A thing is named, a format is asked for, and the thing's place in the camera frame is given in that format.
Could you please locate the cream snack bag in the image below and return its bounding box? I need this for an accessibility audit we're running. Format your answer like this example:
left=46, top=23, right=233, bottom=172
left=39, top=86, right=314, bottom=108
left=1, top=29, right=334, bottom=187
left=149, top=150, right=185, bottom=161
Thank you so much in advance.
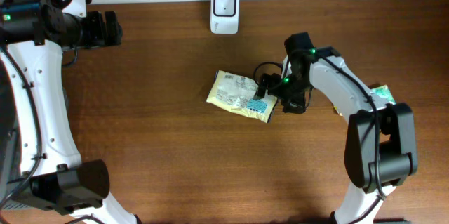
left=206, top=70, right=278, bottom=123

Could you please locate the teal tissue pack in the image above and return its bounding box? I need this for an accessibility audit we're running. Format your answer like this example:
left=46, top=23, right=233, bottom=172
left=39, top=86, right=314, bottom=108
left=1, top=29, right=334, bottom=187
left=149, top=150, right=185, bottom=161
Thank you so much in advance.
left=371, top=85, right=396, bottom=105

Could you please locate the green juice carton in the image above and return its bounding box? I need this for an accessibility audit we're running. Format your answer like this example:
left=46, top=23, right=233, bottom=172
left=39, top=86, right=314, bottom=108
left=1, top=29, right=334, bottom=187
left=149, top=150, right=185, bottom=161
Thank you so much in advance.
left=333, top=105, right=343, bottom=117

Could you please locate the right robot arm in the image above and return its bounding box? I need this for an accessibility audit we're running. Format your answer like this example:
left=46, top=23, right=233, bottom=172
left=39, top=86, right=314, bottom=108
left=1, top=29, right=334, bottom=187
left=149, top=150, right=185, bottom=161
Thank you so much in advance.
left=254, top=32, right=418, bottom=223

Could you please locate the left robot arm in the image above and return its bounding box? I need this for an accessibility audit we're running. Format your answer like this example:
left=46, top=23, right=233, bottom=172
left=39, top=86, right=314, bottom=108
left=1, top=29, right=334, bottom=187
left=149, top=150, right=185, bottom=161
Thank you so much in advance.
left=1, top=0, right=140, bottom=224

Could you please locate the white barcode scanner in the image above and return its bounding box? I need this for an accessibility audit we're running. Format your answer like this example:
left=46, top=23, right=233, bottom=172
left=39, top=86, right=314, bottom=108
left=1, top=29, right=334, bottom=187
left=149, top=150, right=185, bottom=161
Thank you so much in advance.
left=210, top=0, right=240, bottom=34

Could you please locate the grey plastic mesh basket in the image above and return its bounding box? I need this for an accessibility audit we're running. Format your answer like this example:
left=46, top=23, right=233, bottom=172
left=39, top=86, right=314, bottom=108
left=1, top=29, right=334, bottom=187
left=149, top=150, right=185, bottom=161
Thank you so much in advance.
left=1, top=63, right=21, bottom=200

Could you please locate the right camera black cable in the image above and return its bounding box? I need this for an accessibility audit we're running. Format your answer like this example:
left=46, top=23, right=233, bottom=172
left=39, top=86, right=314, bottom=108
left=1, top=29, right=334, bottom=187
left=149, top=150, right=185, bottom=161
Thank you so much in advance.
left=253, top=50, right=387, bottom=218

